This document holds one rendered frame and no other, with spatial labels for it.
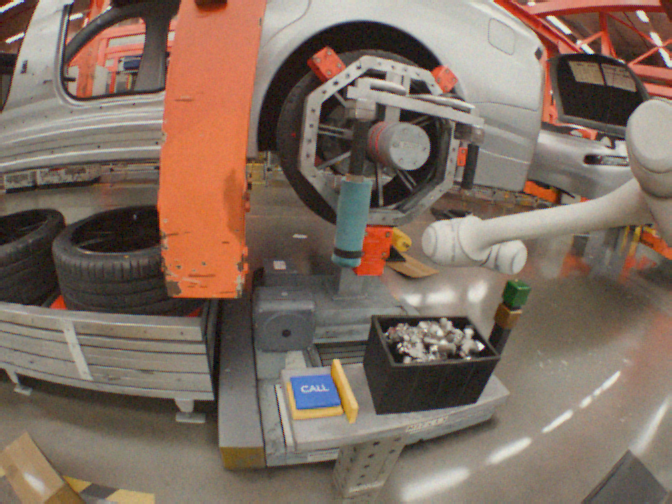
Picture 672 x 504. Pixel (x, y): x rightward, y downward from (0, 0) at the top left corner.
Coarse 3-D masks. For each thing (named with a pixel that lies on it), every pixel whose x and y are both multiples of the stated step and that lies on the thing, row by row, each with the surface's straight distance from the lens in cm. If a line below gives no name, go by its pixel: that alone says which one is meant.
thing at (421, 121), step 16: (352, 80) 128; (336, 96) 108; (336, 128) 108; (368, 128) 116; (432, 128) 124; (432, 144) 125; (336, 160) 109; (368, 160) 112; (432, 160) 123; (400, 176) 118; (416, 176) 127; (336, 192) 127; (384, 192) 131; (400, 192) 125; (416, 192) 120; (384, 208) 116
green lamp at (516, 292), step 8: (512, 280) 63; (520, 280) 64; (504, 288) 63; (512, 288) 61; (520, 288) 60; (528, 288) 62; (504, 296) 63; (512, 296) 61; (520, 296) 61; (512, 304) 61; (520, 304) 63
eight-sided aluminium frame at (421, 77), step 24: (360, 72) 101; (384, 72) 108; (408, 72) 107; (312, 96) 96; (312, 120) 96; (312, 144) 96; (456, 144) 116; (312, 168) 96; (432, 192) 113; (384, 216) 107; (408, 216) 111
